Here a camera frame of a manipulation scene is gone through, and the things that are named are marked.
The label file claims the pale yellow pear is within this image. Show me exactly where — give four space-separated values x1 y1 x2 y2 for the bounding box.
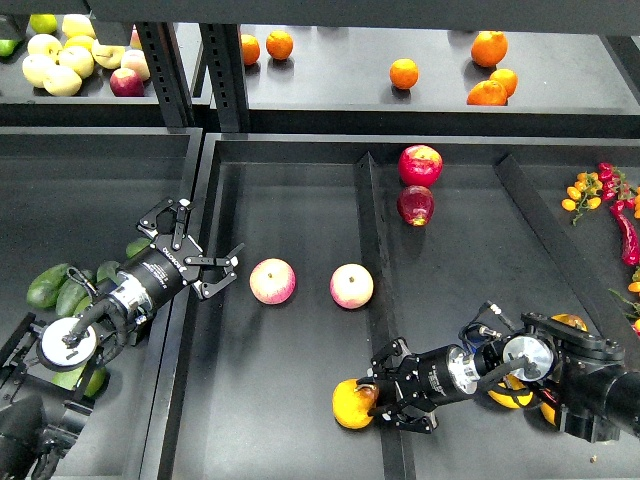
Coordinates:
22 54 56 88
58 46 95 79
43 65 82 96

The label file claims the pink apple right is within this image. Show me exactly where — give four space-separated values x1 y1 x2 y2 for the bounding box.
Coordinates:
329 263 374 310

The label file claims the pale yellow pear front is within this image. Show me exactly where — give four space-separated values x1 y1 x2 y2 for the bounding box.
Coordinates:
43 65 82 96

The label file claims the pale yellow pear middle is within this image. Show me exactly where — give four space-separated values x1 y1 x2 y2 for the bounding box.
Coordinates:
58 46 95 79

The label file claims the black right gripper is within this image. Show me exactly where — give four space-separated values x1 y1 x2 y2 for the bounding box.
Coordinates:
356 337 480 434

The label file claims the bright red apple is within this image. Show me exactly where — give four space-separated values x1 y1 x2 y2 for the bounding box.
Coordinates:
398 145 443 188

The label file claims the orange small right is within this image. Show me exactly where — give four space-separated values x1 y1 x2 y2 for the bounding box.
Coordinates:
489 68 519 98

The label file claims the black tray divider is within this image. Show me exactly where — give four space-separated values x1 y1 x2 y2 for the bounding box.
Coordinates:
354 152 416 479

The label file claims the orange far left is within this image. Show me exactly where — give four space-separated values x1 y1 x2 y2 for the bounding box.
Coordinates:
240 34 261 66

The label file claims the black left tray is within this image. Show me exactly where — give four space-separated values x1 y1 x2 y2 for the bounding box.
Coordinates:
1 128 202 479

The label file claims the pink apple left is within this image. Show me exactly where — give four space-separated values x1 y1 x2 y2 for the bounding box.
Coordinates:
249 258 296 305

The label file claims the green avocado in pile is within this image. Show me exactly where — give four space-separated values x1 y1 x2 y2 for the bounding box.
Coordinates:
26 263 70 309

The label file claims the orange centre shelf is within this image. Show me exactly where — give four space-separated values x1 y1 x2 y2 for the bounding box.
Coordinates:
389 58 419 90

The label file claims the pale yellow pear left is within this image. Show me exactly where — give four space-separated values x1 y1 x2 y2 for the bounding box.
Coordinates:
22 54 56 88

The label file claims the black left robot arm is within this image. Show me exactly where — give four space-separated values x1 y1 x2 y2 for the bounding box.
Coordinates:
1 198 242 479

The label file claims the orange front right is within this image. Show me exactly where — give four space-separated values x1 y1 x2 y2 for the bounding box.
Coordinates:
466 80 508 106

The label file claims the red chili pepper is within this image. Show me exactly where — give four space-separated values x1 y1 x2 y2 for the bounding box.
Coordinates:
609 200 639 266

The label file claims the yellow pear back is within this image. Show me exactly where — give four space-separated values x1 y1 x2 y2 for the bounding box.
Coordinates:
552 313 589 332

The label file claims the black tray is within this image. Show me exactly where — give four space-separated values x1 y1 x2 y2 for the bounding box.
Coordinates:
162 134 639 479
1 128 202 479

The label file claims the dark red apple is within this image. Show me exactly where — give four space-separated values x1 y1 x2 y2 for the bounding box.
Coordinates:
396 185 435 227

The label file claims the large orange top right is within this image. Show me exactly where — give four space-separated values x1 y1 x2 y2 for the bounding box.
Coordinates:
470 30 509 68

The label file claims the black shelf post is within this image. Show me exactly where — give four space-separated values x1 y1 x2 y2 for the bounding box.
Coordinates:
199 24 250 133

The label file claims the red cherry tomato bunch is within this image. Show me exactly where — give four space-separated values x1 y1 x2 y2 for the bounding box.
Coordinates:
598 162 639 219

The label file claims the green lime on shelf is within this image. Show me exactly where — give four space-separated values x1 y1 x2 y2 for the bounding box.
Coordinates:
29 14 58 34

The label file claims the light green avocado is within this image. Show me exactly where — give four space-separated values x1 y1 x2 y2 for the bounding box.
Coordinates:
51 367 107 398

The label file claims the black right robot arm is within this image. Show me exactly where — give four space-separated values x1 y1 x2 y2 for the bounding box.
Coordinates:
356 302 639 443

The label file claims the pink apple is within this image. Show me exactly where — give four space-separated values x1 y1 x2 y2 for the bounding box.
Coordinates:
249 258 296 305
329 263 374 310

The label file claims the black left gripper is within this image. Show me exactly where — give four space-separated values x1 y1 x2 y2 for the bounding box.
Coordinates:
117 197 245 315

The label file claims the black centre tray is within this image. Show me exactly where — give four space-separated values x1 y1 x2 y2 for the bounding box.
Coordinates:
162 134 639 479

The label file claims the red apple on shelf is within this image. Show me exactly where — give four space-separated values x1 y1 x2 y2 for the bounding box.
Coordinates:
110 68 145 97

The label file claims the orange cherry tomato bunch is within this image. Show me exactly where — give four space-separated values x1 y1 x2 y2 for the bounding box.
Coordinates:
561 172 602 226

